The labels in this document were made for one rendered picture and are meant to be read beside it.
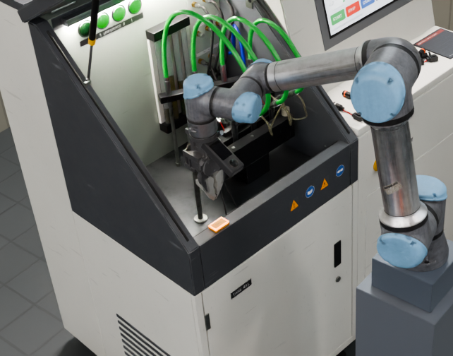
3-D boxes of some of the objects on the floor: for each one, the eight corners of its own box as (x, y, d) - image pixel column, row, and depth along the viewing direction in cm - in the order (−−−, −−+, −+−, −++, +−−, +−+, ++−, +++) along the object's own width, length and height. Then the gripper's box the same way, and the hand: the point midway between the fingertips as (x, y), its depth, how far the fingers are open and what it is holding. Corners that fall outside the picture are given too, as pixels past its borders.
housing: (111, 378, 326) (22, 4, 237) (66, 340, 343) (-32, -22, 254) (355, 199, 399) (358, -139, 310) (309, 175, 416) (298, -151, 327)
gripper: (202, 116, 230) (209, 182, 243) (176, 132, 226) (185, 198, 238) (225, 128, 225) (231, 194, 238) (199, 144, 221) (207, 210, 233)
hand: (215, 196), depth 236 cm, fingers closed
